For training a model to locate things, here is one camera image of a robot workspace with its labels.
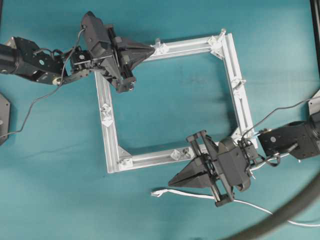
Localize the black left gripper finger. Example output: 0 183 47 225
119 51 153 72
115 36 155 56

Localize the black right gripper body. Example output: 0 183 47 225
186 130 234 207

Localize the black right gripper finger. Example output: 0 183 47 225
171 155 212 182
168 174 213 188

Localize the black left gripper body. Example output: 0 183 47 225
98 29 136 93

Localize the white cable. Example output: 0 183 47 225
150 189 320 223

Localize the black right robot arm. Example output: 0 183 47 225
168 92 320 207

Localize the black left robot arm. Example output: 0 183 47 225
0 23 155 93

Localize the clear pin top middle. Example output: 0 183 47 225
154 38 161 49

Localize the clear pin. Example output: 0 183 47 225
218 28 227 41
154 38 161 49

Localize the clear pin top right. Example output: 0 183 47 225
218 28 227 41

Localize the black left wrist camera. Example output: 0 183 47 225
81 11 114 59

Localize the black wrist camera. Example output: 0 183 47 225
217 137 251 192
81 11 114 59

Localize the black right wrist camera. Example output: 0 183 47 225
217 137 251 192

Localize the thin black left camera cable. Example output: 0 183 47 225
0 27 87 139

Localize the square aluminium extrusion frame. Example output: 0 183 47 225
94 33 255 174

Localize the thick black corrugated hose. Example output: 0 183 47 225
221 172 320 240

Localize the black vertical frame post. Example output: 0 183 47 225
310 0 320 52

